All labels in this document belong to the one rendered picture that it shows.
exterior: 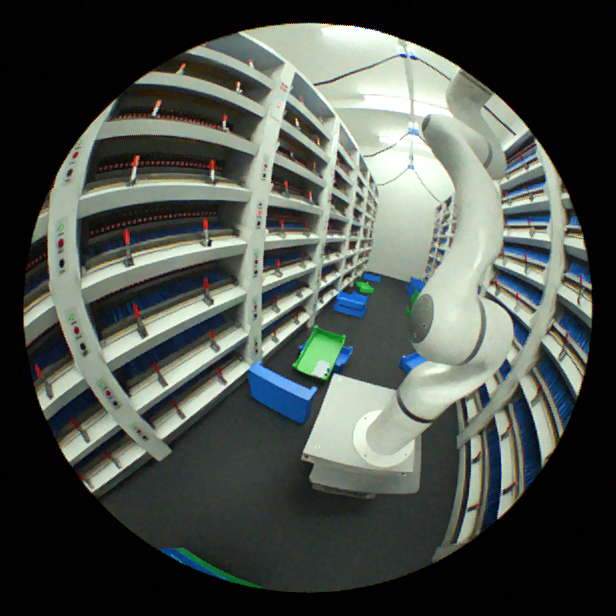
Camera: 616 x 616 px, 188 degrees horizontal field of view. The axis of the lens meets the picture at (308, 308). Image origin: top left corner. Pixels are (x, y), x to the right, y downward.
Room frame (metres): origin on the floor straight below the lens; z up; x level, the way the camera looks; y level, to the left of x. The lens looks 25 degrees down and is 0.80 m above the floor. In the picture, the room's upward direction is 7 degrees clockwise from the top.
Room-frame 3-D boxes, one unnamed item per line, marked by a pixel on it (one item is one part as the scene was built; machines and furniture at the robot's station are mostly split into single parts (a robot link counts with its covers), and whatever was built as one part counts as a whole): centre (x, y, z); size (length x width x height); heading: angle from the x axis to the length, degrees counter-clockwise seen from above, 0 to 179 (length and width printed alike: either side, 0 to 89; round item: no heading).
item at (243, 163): (0.78, 0.32, 0.88); 0.20 x 0.09 x 1.77; 67
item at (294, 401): (0.56, 0.07, 0.10); 0.30 x 0.08 x 0.20; 66
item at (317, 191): (1.42, 0.04, 0.88); 0.20 x 0.09 x 1.77; 67
